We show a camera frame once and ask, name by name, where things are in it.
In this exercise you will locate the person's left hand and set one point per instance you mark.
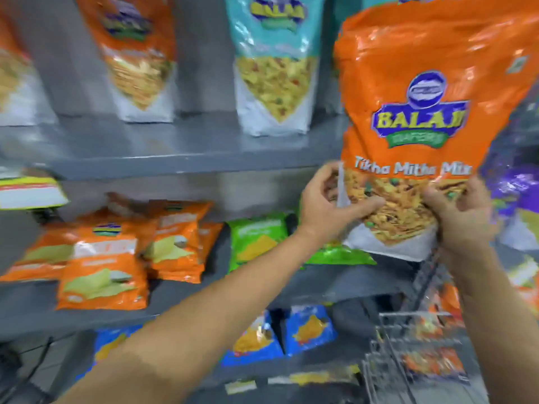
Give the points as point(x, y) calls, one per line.
point(322, 214)

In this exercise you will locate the person's right hand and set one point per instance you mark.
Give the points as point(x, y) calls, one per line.
point(467, 231)

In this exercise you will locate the person's left thumb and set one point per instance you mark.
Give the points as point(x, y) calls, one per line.
point(362, 208)

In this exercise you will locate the person's right thumb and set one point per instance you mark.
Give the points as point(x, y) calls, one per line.
point(434, 204)

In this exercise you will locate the large orange snack bag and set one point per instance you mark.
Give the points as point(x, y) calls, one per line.
point(421, 58)

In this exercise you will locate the person's left forearm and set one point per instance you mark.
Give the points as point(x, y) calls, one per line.
point(202, 319)

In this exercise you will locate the person's right forearm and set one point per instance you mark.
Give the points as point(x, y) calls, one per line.
point(501, 328)

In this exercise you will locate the small green chips packet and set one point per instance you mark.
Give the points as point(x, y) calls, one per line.
point(337, 255)
point(257, 241)

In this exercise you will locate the purple snack bag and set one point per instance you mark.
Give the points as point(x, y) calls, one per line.
point(511, 185)

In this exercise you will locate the orange and white snack packet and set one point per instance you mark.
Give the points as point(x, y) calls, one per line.
point(524, 281)

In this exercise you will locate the small blue chips packet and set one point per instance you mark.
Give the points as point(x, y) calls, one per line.
point(252, 342)
point(309, 330)
point(107, 342)

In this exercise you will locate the small orange chips packet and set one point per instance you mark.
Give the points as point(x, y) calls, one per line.
point(103, 273)
point(40, 256)
point(126, 212)
point(174, 243)
point(209, 241)

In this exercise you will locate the teal window snack bag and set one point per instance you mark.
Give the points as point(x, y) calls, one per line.
point(276, 58)

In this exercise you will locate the yellow shelf label strip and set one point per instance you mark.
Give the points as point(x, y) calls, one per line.
point(241, 386)
point(313, 376)

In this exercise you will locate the grey metal shelf unit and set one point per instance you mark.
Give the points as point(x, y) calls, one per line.
point(168, 147)

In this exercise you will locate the orange window snack bag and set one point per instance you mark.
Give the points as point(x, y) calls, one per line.
point(17, 79)
point(134, 46)

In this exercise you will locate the yellow and white packet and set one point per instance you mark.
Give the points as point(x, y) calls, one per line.
point(29, 191)

